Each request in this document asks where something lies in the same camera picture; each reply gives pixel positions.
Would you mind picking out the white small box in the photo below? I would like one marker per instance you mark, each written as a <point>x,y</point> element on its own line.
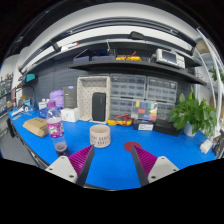
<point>70,115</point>

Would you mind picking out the plastic bottle with purple label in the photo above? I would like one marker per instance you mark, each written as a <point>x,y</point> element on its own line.
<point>56,130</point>

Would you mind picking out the yellow tool on shelf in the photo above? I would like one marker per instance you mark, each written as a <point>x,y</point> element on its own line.
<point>132,57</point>

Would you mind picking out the white oscilloscope on shelf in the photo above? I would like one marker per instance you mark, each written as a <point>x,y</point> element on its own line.
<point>168,58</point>

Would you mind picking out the grey drawer cabinet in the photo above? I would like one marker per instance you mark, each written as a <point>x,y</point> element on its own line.
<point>124,90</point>
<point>164,93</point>

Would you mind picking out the black upper shelf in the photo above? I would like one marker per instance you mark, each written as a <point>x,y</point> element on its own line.
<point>136,67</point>

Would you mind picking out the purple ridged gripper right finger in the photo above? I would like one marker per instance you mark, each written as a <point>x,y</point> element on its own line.
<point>149,167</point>

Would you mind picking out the clear colourful parts organizer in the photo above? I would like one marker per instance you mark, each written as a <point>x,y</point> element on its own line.
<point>144,110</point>

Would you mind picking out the black labelled small box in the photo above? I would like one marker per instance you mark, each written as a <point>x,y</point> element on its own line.
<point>143,125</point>

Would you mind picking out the dark grey book box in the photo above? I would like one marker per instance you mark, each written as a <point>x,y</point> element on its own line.
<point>70,97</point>

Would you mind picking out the brown cardboard box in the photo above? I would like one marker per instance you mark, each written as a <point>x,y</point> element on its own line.
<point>37,126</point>

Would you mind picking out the grey drawer cabinet right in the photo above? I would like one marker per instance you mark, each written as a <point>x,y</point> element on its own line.
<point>164,93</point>

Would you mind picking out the white power adapter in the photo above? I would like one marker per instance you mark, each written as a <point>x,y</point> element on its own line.
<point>205,146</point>

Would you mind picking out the blue small box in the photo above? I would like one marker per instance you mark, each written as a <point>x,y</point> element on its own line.
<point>43,112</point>

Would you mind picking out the black rectangular speaker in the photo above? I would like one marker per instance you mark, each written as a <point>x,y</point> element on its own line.
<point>98,106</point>

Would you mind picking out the white pegboard tray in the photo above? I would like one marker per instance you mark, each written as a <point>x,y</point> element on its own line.
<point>86,87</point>

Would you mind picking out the white perforated cup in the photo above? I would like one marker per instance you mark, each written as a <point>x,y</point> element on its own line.
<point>100,136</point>

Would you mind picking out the green potted plant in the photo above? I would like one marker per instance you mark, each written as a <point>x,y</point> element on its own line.
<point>189,110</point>

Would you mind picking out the dark blue case on shelf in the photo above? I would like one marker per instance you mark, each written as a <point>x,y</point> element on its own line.
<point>98,55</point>

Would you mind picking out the red round coaster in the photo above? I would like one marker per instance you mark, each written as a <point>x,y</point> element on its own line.
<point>128,146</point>

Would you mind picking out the purple plastic bag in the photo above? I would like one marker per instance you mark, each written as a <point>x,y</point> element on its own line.
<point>58,97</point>

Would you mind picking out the yellow multimeter with red leads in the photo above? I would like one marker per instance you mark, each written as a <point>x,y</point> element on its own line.
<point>122,120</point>

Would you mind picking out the grey drawer cabinet left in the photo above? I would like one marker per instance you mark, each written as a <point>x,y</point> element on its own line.
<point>124,90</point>

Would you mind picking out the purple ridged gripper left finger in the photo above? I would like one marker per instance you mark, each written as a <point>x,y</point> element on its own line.
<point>74,168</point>

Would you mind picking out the black flat box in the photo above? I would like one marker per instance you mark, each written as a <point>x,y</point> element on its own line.
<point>165,127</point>

